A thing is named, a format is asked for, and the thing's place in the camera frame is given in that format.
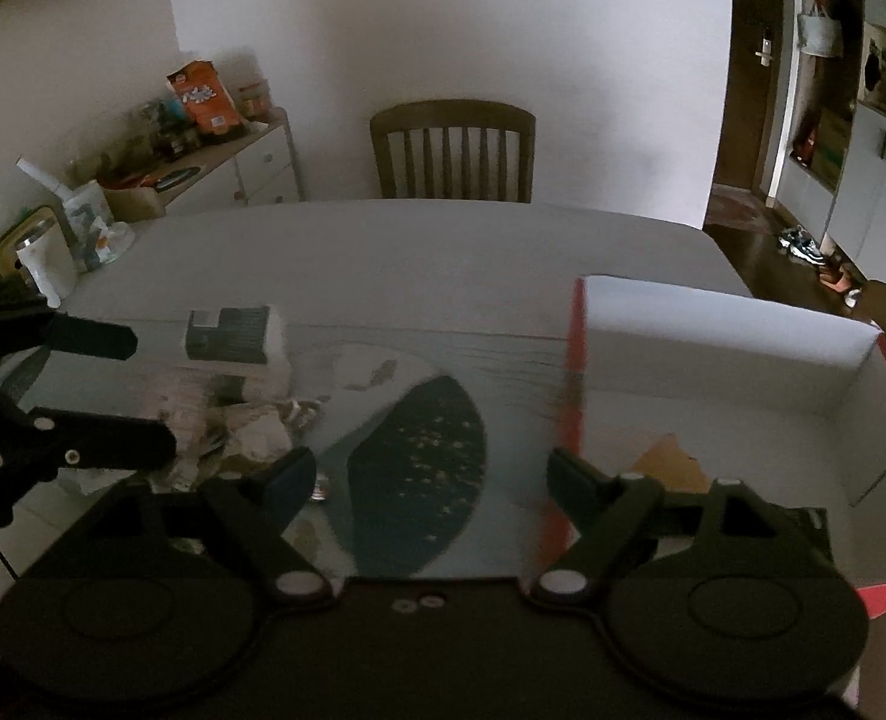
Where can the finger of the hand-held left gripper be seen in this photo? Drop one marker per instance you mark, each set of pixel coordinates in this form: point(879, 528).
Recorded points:
point(120, 446)
point(90, 337)

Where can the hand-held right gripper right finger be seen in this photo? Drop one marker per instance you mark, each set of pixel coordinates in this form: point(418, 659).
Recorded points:
point(569, 485)

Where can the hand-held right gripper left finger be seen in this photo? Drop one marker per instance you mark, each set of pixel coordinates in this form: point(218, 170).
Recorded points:
point(293, 476)

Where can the orange paper packet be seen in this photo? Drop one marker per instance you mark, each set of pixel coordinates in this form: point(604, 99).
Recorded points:
point(668, 459)

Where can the white cardboard box red edges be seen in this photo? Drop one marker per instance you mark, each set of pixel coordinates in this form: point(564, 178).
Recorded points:
point(712, 337)

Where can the white desktop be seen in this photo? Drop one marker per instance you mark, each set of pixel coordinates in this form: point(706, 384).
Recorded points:
point(450, 262)

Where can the printed plastic bag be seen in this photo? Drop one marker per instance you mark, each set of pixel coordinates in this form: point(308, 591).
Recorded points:
point(96, 229)

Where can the printed table mat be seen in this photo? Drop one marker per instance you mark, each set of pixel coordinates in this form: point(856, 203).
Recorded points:
point(413, 465)

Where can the brown cardboard box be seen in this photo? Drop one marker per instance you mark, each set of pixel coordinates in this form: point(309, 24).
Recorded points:
point(135, 201)

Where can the white tissue pack dark label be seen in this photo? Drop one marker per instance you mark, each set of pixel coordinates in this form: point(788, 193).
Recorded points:
point(236, 334)

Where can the black plate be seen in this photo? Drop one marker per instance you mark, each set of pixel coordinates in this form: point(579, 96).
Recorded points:
point(176, 178)

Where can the white sideboard cabinet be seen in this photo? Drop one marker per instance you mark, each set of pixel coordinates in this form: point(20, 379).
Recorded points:
point(263, 165)

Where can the orange snack bag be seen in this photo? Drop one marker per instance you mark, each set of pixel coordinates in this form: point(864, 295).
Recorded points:
point(203, 101)

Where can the small jar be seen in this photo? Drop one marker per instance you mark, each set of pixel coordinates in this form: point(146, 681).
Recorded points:
point(255, 99)

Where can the pair of sneakers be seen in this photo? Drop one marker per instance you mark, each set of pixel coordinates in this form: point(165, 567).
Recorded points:
point(802, 244)

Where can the orange shoe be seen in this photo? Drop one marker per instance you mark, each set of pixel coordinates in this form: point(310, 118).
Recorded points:
point(836, 279)

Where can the white shoe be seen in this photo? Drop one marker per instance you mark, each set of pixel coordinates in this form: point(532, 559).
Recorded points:
point(853, 297)

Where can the wooden slat-back chair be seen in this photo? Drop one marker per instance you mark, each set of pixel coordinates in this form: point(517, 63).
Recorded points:
point(450, 154)

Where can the white cupboard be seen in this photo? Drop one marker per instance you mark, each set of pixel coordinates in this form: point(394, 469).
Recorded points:
point(881, 187)

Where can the grey tote bag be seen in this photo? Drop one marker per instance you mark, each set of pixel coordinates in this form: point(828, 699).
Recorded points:
point(819, 31)

